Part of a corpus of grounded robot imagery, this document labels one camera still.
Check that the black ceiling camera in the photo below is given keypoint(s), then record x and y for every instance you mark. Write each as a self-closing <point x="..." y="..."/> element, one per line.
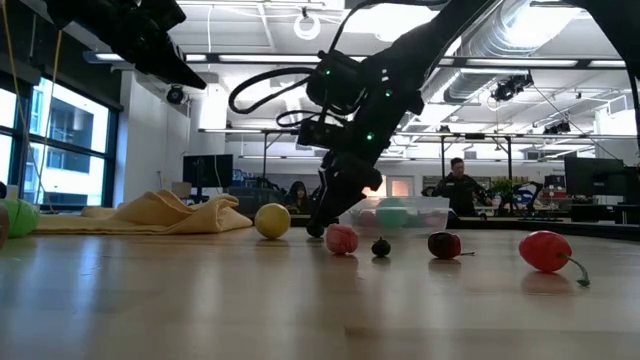
<point x="175" y="95"/>
<point x="510" y="87"/>

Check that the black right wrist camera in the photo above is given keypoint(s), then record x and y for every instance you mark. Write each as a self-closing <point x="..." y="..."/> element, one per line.
<point x="335" y="85"/>

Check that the black aluminium table frame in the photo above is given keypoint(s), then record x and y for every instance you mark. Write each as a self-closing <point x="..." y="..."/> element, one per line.
<point x="550" y="226"/>

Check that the black overhead rig beam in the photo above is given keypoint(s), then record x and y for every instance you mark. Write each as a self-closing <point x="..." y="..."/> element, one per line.
<point x="213" y="58"/>

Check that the clear plastic tupperware container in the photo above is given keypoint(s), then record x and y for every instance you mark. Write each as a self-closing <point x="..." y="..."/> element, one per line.
<point x="415" y="220"/>

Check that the pink toy raspberry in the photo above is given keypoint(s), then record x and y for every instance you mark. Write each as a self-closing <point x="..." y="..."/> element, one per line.
<point x="342" y="239"/>

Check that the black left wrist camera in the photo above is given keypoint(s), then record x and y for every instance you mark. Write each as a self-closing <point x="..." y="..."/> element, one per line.
<point x="162" y="14"/>

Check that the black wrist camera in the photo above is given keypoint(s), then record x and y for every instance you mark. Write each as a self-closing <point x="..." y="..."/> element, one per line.
<point x="162" y="14"/>
<point x="335" y="85"/>

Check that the silver ventilation duct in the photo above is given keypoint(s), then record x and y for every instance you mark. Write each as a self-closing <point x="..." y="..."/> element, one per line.
<point x="520" y="30"/>

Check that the dark red toy cherry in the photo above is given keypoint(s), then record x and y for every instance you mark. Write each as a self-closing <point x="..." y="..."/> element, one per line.
<point x="444" y="245"/>

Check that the red toy fruit green stem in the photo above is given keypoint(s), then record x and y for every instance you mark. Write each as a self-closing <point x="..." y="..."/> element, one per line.
<point x="545" y="251"/>

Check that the green toy pepper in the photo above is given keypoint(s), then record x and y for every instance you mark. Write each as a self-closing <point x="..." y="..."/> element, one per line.
<point x="392" y="217"/>

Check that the brown toy kiwi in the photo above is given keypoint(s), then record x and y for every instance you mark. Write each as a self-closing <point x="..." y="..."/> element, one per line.
<point x="3" y="225"/>

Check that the background green plant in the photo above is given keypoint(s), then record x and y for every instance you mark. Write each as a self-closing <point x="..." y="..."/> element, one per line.
<point x="502" y="187"/>

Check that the person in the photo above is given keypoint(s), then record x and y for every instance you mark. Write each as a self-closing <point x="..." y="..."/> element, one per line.
<point x="460" y="192"/>
<point x="298" y="197"/>

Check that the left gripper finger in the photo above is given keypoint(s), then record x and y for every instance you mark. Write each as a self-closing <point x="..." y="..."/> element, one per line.
<point x="167" y="65"/>

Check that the orange cloth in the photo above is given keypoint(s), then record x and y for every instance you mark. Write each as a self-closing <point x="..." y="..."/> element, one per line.
<point x="160" y="215"/>

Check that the green toy lime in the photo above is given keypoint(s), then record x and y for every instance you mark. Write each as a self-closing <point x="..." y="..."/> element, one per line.
<point x="22" y="217"/>

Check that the large glass window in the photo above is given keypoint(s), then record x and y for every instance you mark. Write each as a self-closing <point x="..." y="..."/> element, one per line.
<point x="70" y="125"/>

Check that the dark toy blackberry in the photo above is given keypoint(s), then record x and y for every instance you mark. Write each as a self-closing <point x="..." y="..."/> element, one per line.
<point x="315" y="231"/>
<point x="381" y="248"/>

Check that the background black robot arm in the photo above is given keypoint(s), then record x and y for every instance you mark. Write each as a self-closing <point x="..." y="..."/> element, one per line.
<point x="525" y="195"/>

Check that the black computer monitor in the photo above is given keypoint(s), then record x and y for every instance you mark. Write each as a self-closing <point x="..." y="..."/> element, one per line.
<point x="595" y="177"/>
<point x="207" y="171"/>

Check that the yellow toy lemon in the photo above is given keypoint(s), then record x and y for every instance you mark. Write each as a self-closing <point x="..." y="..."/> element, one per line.
<point x="272" y="221"/>

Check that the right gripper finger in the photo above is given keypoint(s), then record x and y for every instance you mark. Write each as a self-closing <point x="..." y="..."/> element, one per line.
<point x="360" y="197"/>
<point x="331" y="195"/>

